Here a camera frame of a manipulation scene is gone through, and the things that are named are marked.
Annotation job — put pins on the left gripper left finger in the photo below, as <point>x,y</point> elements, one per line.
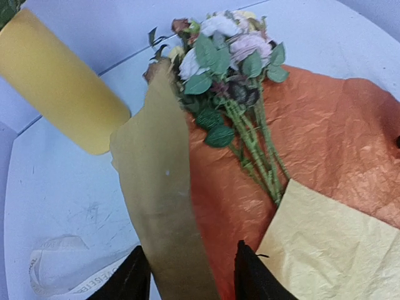
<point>131,280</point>

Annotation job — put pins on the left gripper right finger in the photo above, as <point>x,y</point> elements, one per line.
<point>253,280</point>

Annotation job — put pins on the cream printed ribbon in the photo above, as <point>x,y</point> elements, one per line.
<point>65,265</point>

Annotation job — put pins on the orange yellow wrapping paper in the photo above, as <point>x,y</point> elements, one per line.
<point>334,236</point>

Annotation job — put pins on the yellow ceramic vase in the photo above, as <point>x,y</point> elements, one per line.
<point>60,86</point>

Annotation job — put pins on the white and pink flowers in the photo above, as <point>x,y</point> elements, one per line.
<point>8,9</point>

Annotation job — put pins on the loose bouquet flower stems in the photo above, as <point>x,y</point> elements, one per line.
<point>218,73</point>

